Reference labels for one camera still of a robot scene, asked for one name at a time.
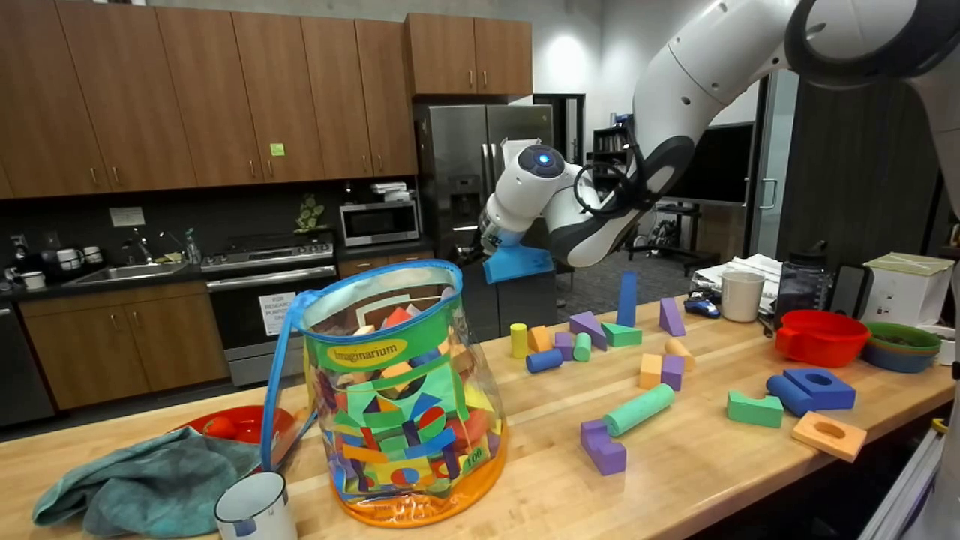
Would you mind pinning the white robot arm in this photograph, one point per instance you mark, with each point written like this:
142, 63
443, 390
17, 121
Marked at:
699, 69

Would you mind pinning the yellow cylinder block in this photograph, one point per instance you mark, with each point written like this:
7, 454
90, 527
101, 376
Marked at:
516, 340

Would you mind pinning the small orange block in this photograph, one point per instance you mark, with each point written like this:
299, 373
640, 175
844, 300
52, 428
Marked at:
540, 338

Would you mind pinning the small blue cylinder block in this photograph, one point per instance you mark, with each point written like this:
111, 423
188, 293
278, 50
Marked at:
544, 360

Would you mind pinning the small purple block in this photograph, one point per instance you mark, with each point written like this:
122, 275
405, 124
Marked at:
565, 342

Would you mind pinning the large purple wedge block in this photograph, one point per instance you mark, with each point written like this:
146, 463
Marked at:
588, 325

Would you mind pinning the small green cylinder block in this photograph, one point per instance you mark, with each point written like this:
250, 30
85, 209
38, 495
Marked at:
582, 349

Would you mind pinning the clear plastic block bag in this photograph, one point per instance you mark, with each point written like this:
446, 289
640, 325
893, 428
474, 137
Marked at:
401, 401

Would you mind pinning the green rectangular block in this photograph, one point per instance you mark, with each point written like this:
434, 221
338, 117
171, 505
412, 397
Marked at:
621, 335

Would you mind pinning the purple triangle block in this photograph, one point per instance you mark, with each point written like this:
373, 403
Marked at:
673, 319

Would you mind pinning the long green cylinder block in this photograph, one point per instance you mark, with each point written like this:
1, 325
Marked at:
640, 410

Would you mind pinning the tan wooden block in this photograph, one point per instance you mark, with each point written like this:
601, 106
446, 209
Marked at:
679, 349

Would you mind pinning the purple notched block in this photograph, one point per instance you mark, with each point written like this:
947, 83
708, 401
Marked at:
603, 450

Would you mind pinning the purple rectangular block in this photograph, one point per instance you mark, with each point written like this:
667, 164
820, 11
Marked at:
673, 373

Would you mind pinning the green arch block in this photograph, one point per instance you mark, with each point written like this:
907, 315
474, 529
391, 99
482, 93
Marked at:
750, 410

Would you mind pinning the large blue cylinder block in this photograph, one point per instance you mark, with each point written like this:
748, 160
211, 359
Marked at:
788, 393

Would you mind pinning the orange square block with hole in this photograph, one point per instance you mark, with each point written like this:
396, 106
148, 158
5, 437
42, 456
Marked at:
806, 433

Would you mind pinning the blue block with hole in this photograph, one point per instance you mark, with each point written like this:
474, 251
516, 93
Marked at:
835, 390

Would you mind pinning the wooden base cabinet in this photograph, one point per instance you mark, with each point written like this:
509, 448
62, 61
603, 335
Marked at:
122, 346
384, 260

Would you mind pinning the silver microwave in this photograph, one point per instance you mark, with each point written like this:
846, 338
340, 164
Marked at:
379, 222

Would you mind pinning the stainless steel fridge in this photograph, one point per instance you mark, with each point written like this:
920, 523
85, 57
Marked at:
452, 152

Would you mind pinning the dark storage shelf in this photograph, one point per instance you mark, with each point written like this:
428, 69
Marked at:
610, 152

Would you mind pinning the small green plant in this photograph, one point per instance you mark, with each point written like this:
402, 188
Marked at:
309, 214

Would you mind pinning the small blue object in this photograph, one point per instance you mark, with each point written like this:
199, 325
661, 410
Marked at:
704, 306

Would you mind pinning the white paper stack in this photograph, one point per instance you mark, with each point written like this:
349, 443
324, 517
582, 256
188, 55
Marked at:
708, 275

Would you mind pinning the green sticky note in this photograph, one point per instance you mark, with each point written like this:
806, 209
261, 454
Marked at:
278, 152

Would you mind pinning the stainless steel oven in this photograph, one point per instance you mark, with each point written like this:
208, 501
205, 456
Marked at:
231, 300

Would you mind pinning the large black screen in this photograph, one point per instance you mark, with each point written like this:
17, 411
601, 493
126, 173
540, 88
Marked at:
722, 160

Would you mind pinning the red plastic bowl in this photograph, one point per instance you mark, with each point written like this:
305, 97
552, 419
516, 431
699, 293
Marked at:
235, 423
820, 340

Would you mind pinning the white enamel mug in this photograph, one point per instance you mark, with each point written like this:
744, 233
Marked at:
250, 512

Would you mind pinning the kitchen sink faucet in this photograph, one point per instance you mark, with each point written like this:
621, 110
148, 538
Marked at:
142, 248

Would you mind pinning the black flat device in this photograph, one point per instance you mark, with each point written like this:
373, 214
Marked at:
850, 289

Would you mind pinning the teal cloth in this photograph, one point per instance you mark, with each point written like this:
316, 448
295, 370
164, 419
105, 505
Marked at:
152, 482

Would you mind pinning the white storage box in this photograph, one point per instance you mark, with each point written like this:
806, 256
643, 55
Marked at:
903, 294

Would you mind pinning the green bowl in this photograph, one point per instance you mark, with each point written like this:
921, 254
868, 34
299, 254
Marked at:
903, 335

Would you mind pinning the blue bowl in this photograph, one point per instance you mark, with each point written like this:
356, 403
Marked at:
902, 360

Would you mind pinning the black dishwasher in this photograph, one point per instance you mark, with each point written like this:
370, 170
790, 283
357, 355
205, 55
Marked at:
22, 365

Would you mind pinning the short wooden wall cabinet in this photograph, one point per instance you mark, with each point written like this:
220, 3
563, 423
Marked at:
470, 55

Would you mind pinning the long wooden wall cabinet row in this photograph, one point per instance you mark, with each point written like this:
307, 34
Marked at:
199, 99

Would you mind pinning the white wall plate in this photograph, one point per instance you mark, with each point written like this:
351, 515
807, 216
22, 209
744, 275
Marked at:
126, 216

